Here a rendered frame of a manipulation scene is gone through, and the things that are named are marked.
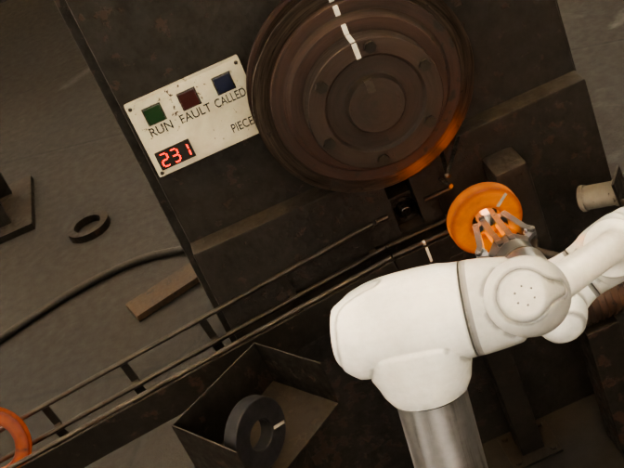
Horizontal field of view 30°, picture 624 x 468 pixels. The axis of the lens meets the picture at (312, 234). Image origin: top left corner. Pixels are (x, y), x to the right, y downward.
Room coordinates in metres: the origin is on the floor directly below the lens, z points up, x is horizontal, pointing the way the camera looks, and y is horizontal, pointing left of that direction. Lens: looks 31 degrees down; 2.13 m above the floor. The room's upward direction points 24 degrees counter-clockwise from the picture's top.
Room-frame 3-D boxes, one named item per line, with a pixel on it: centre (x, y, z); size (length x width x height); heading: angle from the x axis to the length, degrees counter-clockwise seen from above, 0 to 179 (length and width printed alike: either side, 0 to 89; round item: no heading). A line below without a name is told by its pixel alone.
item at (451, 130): (2.20, -0.22, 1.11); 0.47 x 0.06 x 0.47; 91
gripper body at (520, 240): (1.83, -0.34, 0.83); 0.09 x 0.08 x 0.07; 1
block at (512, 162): (2.21, -0.45, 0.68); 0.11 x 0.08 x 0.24; 1
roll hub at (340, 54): (2.10, -0.22, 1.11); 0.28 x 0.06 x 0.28; 91
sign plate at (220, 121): (2.30, 0.12, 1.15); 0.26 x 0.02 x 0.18; 91
